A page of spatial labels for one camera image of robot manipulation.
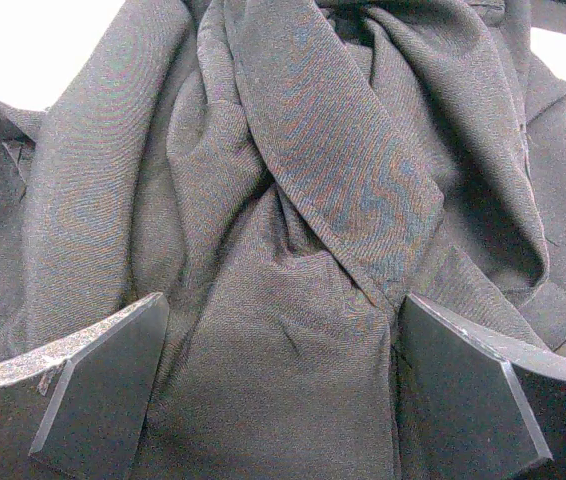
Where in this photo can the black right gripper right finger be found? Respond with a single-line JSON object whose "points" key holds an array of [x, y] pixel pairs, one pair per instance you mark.
{"points": [[476, 404]]}

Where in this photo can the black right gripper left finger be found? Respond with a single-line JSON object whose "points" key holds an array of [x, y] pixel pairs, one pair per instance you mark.
{"points": [[74, 408]]}

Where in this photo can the black shirt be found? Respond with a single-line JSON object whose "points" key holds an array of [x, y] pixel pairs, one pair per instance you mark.
{"points": [[286, 173]]}

